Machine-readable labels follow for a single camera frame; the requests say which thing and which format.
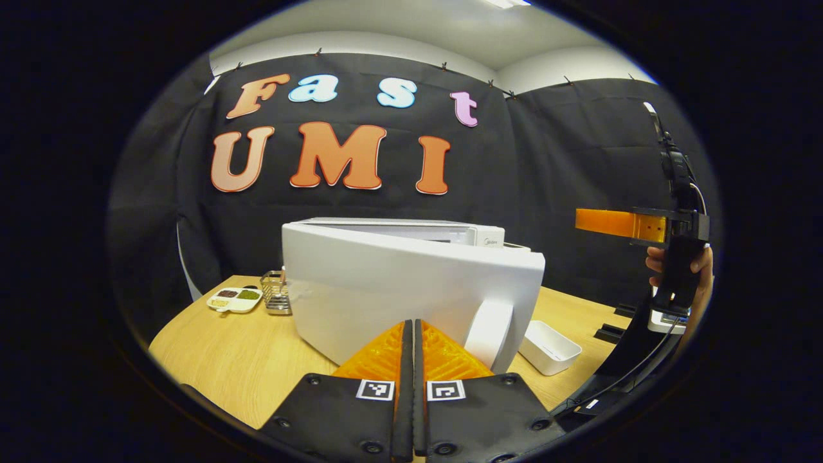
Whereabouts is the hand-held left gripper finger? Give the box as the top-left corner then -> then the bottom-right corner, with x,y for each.
413,318 -> 566,463
260,320 -> 415,463

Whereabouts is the white microwave oven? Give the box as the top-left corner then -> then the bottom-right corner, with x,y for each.
282,217 -> 546,375

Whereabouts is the small white box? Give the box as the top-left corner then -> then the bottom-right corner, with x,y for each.
648,307 -> 690,335

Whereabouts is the black backdrop cloth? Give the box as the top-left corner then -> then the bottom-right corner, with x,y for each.
106,53 -> 718,335

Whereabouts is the white rectangular tray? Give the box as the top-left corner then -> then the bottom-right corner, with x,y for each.
518,320 -> 583,376

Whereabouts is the white divided sauce dish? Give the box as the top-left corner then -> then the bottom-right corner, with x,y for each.
206,287 -> 264,314

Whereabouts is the metal wire utensil holder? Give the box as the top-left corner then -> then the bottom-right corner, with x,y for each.
260,270 -> 292,316

